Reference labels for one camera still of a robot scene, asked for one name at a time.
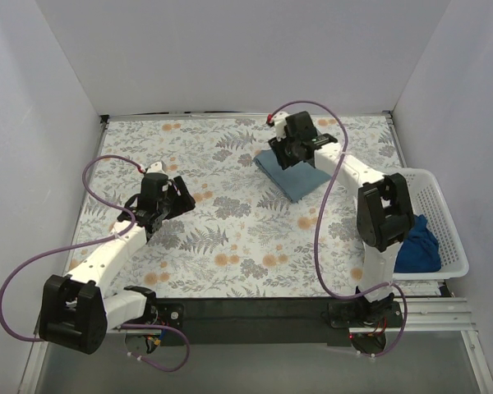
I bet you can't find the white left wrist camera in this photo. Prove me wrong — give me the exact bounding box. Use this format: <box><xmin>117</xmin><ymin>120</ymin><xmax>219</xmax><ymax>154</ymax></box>
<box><xmin>138</xmin><ymin>161</ymin><xmax>167</xmax><ymax>175</ymax></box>

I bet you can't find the white plastic laundry basket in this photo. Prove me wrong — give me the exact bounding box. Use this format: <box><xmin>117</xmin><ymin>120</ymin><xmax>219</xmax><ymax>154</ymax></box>
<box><xmin>392</xmin><ymin>167</ymin><xmax>469</xmax><ymax>281</ymax></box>

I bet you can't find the light blue t shirt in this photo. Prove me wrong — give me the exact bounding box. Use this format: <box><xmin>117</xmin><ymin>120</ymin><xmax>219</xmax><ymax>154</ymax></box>
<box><xmin>254</xmin><ymin>150</ymin><xmax>331</xmax><ymax>203</ymax></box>

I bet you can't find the dark blue t shirt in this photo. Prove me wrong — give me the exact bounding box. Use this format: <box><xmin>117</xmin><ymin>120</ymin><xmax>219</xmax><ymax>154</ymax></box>
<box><xmin>394</xmin><ymin>215</ymin><xmax>442</xmax><ymax>273</ymax></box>

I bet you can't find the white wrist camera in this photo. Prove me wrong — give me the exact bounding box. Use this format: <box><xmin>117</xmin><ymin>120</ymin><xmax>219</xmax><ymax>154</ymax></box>
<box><xmin>138</xmin><ymin>161</ymin><xmax>167</xmax><ymax>175</ymax></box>
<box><xmin>266</xmin><ymin>111</ymin><xmax>289</xmax><ymax>141</ymax></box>

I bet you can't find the floral patterned table cloth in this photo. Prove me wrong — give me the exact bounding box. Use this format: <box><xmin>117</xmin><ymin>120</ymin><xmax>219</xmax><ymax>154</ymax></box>
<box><xmin>61</xmin><ymin>115</ymin><xmax>399</xmax><ymax>300</ymax></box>

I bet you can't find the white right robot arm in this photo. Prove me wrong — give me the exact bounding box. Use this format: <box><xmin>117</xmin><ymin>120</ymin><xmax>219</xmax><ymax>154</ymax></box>
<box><xmin>267</xmin><ymin>112</ymin><xmax>415</xmax><ymax>327</ymax></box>

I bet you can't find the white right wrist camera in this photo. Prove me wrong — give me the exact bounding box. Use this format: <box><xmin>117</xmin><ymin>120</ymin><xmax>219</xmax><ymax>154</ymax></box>
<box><xmin>266</xmin><ymin>111</ymin><xmax>289</xmax><ymax>141</ymax></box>

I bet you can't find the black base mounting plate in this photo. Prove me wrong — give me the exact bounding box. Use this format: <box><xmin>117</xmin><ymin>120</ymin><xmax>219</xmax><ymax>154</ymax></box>
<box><xmin>152</xmin><ymin>297</ymin><xmax>403</xmax><ymax>346</ymax></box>

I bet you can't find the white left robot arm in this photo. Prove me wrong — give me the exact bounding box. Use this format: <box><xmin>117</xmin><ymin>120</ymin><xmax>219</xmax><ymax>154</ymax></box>
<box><xmin>39</xmin><ymin>172</ymin><xmax>196</xmax><ymax>354</ymax></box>

